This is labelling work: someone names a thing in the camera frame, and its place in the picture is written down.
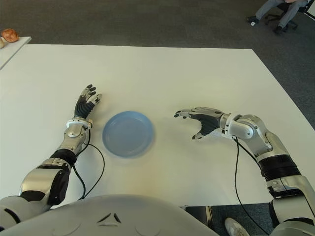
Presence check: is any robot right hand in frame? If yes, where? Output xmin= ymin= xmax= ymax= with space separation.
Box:
xmin=173 ymin=106 xmax=231 ymax=141

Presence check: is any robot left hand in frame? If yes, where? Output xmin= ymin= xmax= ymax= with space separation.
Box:
xmin=73 ymin=84 xmax=103 ymax=120

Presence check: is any blue plate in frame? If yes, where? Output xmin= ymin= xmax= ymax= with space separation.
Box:
xmin=102 ymin=111 xmax=156 ymax=158

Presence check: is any white side table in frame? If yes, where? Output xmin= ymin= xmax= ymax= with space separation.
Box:
xmin=0 ymin=36 xmax=32 ymax=71

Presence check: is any brown round bread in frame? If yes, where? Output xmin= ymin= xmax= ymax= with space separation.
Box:
xmin=0 ymin=29 xmax=20 ymax=44

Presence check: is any white shoe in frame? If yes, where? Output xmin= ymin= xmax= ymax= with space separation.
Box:
xmin=224 ymin=217 xmax=250 ymax=236

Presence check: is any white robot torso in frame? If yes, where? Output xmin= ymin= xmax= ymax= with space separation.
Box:
xmin=0 ymin=194 xmax=223 ymax=236

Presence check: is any office chair base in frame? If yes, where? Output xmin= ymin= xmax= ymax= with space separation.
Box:
xmin=264 ymin=1 xmax=299 ymax=28

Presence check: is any seated person in jeans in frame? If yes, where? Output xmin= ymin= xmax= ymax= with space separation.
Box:
xmin=247 ymin=0 xmax=309 ymax=34

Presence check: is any white panel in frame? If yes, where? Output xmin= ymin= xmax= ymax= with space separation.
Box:
xmin=304 ymin=0 xmax=315 ymax=18

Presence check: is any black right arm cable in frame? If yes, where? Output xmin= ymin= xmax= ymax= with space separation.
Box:
xmin=232 ymin=136 xmax=269 ymax=235

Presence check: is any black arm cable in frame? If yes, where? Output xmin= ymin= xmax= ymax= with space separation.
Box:
xmin=71 ymin=127 xmax=105 ymax=200
xmin=232 ymin=136 xmax=269 ymax=235

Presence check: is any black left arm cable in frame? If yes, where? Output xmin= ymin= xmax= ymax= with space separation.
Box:
xmin=71 ymin=127 xmax=105 ymax=200

